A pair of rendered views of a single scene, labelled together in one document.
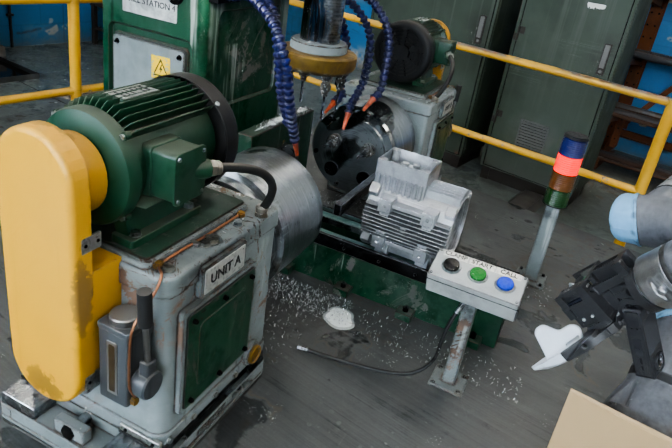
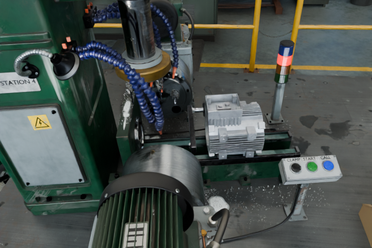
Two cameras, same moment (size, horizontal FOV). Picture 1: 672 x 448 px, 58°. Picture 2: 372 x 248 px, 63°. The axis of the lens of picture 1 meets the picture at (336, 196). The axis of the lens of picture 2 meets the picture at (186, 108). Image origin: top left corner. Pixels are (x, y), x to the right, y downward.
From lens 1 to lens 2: 0.64 m
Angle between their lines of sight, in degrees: 23
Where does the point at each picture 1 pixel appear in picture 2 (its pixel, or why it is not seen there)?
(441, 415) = (309, 238)
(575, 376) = not seen: hidden behind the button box
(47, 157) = not seen: outside the picture
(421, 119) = (186, 57)
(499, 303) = (330, 177)
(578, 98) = not seen: outside the picture
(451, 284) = (301, 179)
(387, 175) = (216, 118)
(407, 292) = (243, 170)
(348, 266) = (205, 171)
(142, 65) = (22, 125)
